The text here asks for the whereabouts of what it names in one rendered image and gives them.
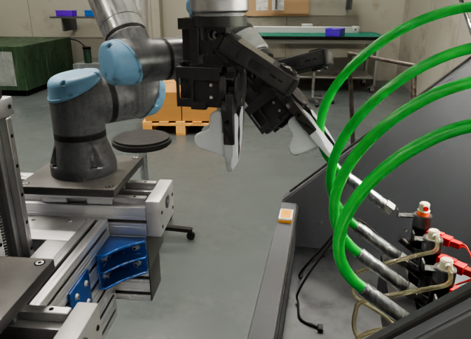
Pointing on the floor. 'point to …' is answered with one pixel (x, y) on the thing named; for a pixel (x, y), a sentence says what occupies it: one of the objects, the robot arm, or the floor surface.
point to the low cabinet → (32, 62)
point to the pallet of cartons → (176, 113)
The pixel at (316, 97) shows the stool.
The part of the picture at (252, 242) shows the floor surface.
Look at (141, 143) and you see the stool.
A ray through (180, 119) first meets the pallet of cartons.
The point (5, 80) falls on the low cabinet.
